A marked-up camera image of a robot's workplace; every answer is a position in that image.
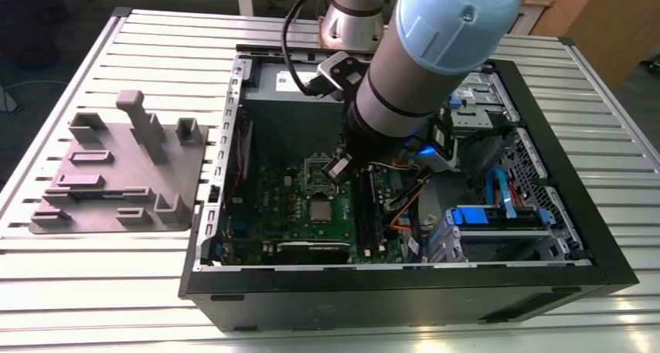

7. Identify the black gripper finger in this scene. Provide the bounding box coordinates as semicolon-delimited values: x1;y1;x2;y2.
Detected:
332;158;359;185
320;155;348;178

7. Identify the silver green CPU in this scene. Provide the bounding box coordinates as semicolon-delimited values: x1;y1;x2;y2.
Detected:
309;201;336;220

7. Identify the CPU socket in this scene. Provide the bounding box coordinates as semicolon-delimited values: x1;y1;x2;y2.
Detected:
306;198;340;226

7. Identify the black RAM slot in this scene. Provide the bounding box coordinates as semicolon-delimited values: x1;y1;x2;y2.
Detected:
355;167;373;256

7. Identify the grey power supply unit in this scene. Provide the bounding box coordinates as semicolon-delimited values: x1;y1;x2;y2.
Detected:
242;65;357;157

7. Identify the green motherboard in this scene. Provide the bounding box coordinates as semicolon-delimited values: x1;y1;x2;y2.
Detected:
220;163;415;265

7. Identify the black graphics card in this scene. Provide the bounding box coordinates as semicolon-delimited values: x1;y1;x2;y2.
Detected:
261;239;350;265

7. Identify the metal drive cage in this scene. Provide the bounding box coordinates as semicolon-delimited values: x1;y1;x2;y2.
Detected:
448;65;520;148

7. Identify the blue carrier disk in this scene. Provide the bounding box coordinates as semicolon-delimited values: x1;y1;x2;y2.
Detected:
445;206;554;233

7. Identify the metal disk bay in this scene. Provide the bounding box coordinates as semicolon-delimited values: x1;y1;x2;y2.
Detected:
423;208;592;264

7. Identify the black open PC case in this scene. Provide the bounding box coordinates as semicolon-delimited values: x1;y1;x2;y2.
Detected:
178;42;640;333

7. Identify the grey plastic parts rack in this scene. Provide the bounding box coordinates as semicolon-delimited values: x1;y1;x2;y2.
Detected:
29;90;210;236

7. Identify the green RAM stick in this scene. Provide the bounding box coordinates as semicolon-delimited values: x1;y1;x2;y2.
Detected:
70;190;129;200

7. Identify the wooden cabinet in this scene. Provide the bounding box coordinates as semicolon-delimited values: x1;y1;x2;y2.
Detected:
546;0;660;90

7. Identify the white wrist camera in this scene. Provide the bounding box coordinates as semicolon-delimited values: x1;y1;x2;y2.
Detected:
420;119;461;172

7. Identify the orange wire bundle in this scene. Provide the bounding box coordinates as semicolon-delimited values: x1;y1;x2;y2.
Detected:
389;208;415;233

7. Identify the black cable bundle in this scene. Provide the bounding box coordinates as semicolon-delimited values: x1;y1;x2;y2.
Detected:
389;128;512;211

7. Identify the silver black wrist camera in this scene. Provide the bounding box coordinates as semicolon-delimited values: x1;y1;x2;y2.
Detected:
308;51;373;99

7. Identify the blue flat wire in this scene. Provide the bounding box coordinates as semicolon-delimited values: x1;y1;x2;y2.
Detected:
484;167;520;219

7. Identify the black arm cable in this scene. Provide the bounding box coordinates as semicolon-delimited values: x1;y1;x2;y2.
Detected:
282;0;324;95

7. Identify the wooden desk white frame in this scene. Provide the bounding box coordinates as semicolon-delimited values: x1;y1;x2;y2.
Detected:
515;0;558;36

